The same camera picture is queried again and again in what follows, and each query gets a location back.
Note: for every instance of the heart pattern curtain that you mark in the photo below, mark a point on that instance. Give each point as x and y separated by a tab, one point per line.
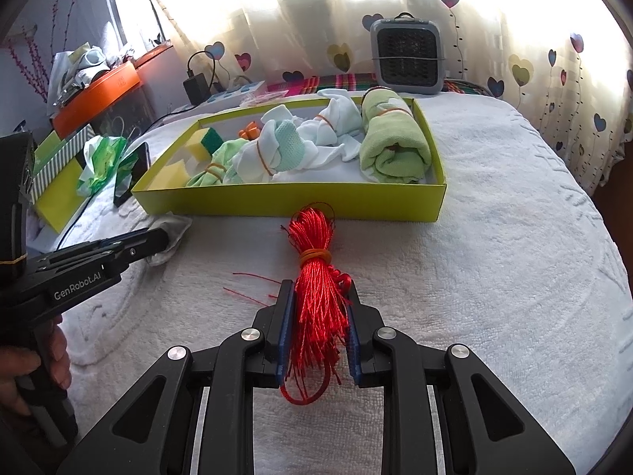
564	64

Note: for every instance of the small white cloth piece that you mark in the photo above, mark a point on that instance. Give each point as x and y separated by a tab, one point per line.
174	227

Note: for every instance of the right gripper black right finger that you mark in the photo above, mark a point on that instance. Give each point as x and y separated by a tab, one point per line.
444	411

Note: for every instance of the black smartphone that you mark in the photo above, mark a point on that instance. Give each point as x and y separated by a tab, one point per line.
129	170

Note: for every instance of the plaid colourful cloth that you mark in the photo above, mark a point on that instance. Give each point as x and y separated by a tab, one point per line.
363	82

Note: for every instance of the green white plastic bag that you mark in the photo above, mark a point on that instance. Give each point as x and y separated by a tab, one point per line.
102	155

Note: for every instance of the white blue power strip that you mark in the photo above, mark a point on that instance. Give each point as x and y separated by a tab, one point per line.
227	99

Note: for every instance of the orange knot ornament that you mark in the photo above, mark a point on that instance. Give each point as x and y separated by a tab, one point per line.
250	132

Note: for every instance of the yellow green scrubbing sponge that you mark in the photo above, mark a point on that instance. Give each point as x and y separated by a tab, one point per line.
203	143

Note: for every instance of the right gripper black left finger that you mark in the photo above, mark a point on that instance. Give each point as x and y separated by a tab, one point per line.
192	410

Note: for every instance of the clear plastic packet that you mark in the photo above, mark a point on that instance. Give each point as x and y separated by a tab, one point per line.
264	98

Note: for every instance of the orange storage box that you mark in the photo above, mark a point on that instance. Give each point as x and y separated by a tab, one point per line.
95	99

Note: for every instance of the yellow-green shallow cardboard box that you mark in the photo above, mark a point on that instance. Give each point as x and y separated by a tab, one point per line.
357	201

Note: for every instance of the light green cloth bundle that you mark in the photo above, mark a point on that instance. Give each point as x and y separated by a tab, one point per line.
221	162

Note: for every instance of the plain yellow sponge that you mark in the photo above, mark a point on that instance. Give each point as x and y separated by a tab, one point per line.
172	176

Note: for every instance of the grey small fan heater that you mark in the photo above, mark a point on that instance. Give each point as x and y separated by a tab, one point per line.
407	54

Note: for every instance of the black power adapter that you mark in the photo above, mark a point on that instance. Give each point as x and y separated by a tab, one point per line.
197	89

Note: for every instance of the white terry towel mat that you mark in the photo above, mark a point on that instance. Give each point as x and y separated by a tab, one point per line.
519	266

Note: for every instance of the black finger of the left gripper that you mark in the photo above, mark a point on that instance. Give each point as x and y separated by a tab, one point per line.
132	246

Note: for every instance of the green towel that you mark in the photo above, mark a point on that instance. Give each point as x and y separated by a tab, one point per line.
395	148

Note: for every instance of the green striped gift box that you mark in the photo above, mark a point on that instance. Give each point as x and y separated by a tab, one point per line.
58	166

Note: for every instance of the person left hand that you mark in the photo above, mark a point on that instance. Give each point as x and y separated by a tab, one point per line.
17	362

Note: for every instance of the white mint sock bundle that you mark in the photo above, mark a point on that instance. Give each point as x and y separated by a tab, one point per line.
279	148

